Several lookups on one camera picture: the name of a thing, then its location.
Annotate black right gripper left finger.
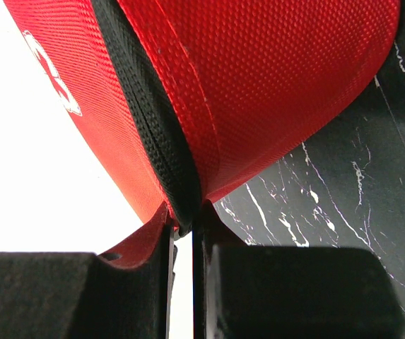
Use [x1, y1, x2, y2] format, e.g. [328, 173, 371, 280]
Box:
[0, 203, 178, 339]

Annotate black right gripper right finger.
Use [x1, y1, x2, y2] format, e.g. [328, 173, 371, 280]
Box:
[192, 202, 405, 338]

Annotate red black medicine case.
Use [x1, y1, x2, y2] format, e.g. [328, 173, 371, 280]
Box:
[3, 0, 401, 237]

